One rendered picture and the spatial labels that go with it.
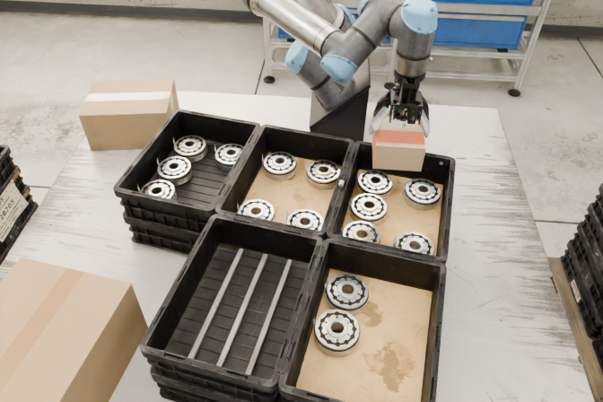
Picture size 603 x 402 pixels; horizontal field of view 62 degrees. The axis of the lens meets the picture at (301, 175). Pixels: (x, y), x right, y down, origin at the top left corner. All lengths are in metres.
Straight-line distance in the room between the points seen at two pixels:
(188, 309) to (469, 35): 2.63
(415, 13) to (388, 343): 0.72
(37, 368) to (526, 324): 1.18
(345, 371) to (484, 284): 0.55
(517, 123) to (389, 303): 2.32
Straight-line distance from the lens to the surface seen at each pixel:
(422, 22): 1.09
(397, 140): 1.26
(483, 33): 3.45
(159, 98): 1.91
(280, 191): 1.52
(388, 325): 1.26
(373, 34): 1.15
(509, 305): 1.53
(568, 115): 3.66
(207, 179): 1.58
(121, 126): 1.90
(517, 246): 1.68
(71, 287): 1.32
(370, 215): 1.42
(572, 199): 3.03
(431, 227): 1.47
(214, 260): 1.36
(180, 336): 1.25
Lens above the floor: 1.89
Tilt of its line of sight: 43 degrees down
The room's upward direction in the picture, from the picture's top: 1 degrees clockwise
